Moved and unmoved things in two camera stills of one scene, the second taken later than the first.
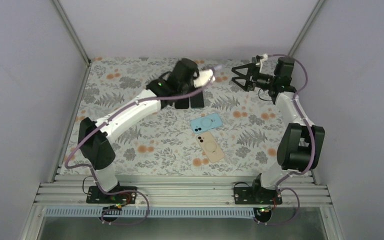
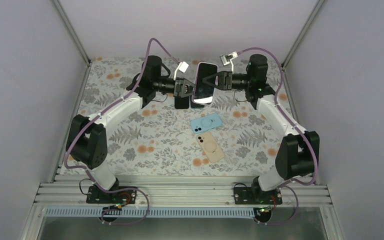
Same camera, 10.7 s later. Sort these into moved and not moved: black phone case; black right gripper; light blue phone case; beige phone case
Moved: black right gripper
Not moved: black phone case; beige phone case; light blue phone case
